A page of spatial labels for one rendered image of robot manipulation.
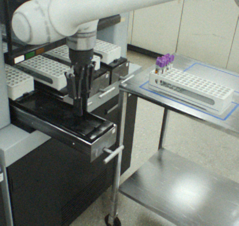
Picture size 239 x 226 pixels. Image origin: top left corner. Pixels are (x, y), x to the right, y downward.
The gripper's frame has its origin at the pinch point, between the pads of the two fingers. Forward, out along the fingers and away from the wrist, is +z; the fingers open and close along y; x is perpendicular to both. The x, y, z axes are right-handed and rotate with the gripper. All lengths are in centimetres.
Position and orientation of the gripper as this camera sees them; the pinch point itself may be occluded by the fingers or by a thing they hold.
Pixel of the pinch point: (80, 104)
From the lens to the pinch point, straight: 118.7
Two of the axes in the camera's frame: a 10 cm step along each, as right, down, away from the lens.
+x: 8.3, 3.4, -4.5
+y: -5.6, 4.0, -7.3
